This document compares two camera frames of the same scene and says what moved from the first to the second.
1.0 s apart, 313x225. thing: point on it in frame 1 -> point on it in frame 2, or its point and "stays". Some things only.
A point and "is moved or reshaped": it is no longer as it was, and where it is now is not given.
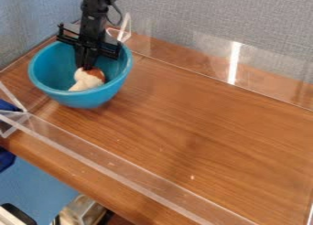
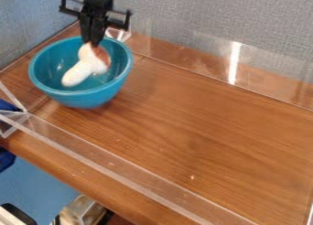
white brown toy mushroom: x=88 y=79 is moved or reshaped
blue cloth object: x=7 y=154 stays
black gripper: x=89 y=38 -> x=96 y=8
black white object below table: x=14 y=216 stays
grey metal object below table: x=82 y=211 stays
